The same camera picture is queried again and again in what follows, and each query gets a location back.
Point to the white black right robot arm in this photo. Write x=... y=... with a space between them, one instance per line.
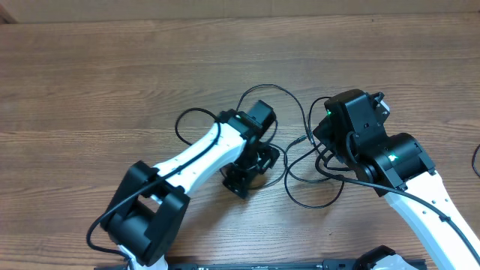
x=399 y=170

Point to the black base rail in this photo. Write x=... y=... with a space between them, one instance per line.
x=326 y=264

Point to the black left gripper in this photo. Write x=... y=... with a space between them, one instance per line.
x=268 y=155

